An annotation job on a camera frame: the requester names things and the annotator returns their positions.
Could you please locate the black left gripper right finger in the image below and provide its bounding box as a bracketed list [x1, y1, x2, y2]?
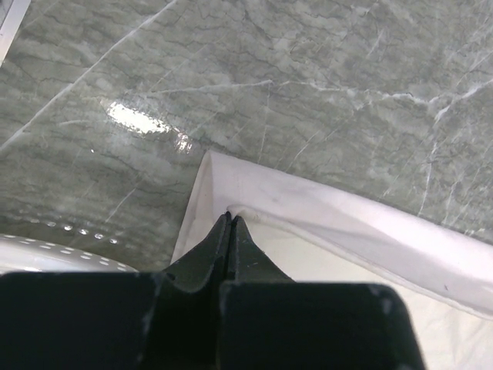
[219, 217, 424, 369]

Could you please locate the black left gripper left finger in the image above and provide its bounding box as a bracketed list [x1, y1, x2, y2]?
[1, 214, 231, 369]

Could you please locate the cream white t-shirt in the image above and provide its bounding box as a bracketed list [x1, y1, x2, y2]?
[173, 152, 492, 369]

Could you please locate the white perforated plastic basket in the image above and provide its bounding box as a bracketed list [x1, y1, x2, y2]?
[1, 223, 137, 275]

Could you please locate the aluminium extrusion rail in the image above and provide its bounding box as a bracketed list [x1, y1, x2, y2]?
[0, 0, 31, 64]

